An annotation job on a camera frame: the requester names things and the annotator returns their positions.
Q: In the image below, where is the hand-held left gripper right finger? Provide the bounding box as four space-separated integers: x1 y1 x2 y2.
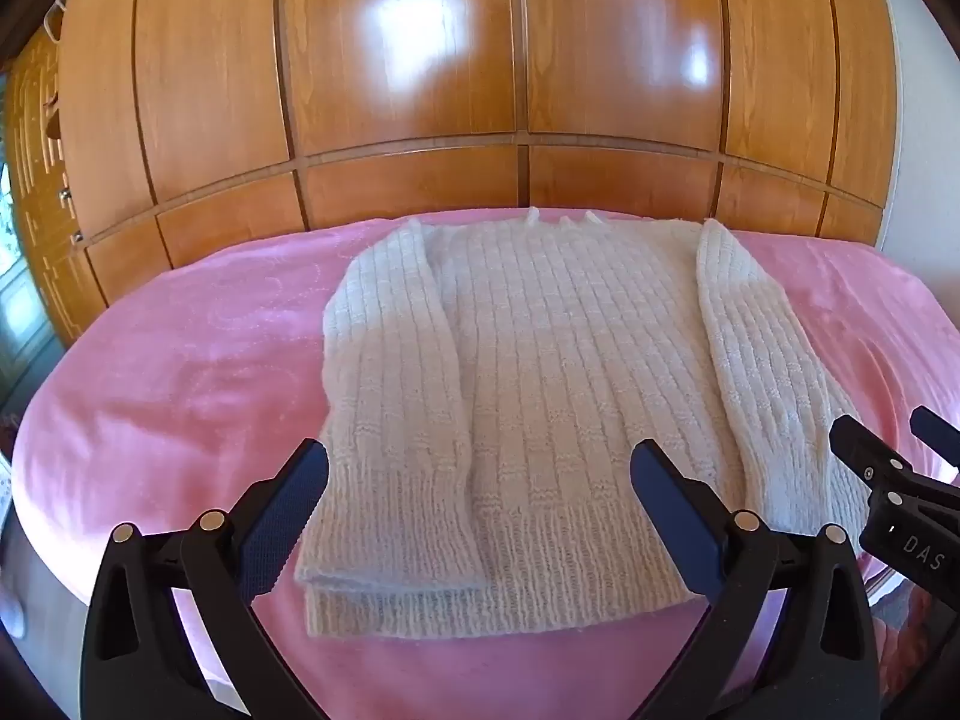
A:
630 439 880 720

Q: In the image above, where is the glass window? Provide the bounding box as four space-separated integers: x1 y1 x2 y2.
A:
0 157 62 398

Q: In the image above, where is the white knit sweater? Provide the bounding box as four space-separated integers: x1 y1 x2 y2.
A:
294 206 875 640

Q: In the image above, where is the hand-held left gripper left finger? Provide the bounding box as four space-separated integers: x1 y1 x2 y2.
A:
79 436 331 720

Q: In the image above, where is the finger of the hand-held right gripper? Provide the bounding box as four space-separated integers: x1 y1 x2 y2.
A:
829 415 916 512
909 406 960 467

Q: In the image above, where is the wooden wardrobe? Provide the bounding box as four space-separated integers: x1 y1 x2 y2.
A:
7 0 901 352

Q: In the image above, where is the pink bedspread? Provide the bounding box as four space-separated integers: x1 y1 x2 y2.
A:
11 206 960 720

